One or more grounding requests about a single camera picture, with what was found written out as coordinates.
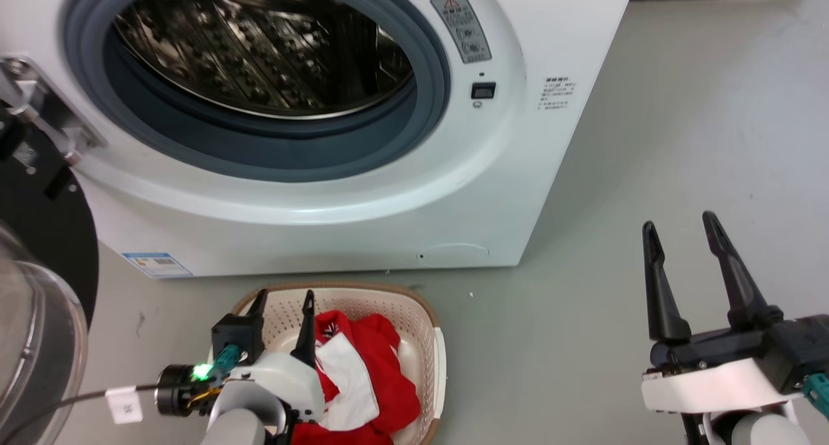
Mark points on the grey rubber door gasket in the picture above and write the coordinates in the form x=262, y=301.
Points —
x=259, y=153

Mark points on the small printed text label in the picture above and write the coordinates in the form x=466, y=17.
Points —
x=557, y=94

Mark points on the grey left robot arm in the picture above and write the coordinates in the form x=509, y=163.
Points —
x=236, y=429

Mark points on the black door latch socket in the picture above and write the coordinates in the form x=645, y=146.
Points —
x=483, y=91

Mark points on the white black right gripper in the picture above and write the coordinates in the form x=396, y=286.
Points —
x=719, y=374

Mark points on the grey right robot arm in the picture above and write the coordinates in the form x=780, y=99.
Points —
x=758, y=431

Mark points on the red and white garment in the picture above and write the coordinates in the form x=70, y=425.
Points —
x=388, y=380

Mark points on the round white filter cover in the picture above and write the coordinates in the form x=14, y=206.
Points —
x=453, y=252

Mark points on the grey warning sticker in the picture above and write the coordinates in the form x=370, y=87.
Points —
x=461, y=28

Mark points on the white front-load washing machine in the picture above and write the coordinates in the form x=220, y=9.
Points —
x=518, y=192

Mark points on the stainless steel washing machine drum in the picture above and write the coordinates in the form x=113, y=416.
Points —
x=259, y=56

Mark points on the cream perforated laundry basket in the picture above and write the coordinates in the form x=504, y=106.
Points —
x=414, y=315

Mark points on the metal washing machine door hinge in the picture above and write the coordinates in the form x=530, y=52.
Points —
x=45, y=108

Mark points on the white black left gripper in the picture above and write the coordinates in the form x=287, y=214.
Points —
x=285, y=383

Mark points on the black washer door glass dome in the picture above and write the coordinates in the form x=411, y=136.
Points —
x=45, y=238

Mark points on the blue energy label sticker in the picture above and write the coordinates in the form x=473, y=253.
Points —
x=157, y=264

